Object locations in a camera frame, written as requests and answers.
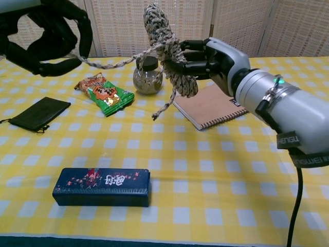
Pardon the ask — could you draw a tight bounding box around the dark blue printed box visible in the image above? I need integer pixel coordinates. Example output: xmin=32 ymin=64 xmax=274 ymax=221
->
xmin=52 ymin=167 xmax=152 ymax=208

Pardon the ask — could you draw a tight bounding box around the woven folding screen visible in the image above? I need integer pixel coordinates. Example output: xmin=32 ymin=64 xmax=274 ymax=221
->
xmin=0 ymin=0 xmax=329 ymax=59

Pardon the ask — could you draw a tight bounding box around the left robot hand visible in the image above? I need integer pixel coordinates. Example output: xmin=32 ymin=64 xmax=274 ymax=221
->
xmin=0 ymin=0 xmax=94 ymax=78

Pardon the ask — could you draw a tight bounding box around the yellow checkered tablecloth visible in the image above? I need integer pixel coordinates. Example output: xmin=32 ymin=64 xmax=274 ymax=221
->
xmin=0 ymin=56 xmax=329 ymax=244

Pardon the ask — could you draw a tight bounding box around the brown spiral notebook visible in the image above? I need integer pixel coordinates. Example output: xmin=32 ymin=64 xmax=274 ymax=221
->
xmin=172 ymin=84 xmax=250 ymax=131

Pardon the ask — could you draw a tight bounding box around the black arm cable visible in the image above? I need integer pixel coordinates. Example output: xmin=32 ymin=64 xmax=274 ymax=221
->
xmin=254 ymin=74 xmax=306 ymax=247

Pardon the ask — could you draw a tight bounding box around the orange green snack bag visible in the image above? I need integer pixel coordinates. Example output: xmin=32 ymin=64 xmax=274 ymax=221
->
xmin=74 ymin=72 xmax=136 ymax=118

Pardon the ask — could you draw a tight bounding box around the glass jar black lid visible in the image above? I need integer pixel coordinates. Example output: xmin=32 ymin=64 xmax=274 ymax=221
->
xmin=132 ymin=56 xmax=164 ymax=96

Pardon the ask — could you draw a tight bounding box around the speckled beige rope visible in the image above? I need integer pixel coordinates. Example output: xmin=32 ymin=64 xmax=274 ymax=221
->
xmin=76 ymin=2 xmax=200 ymax=122

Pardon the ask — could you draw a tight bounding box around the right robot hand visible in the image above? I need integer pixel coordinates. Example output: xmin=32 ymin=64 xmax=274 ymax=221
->
xmin=164 ymin=37 xmax=251 ymax=100

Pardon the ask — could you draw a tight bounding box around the black drawstring pouch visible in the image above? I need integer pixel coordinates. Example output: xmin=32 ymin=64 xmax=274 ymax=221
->
xmin=0 ymin=96 xmax=71 ymax=135

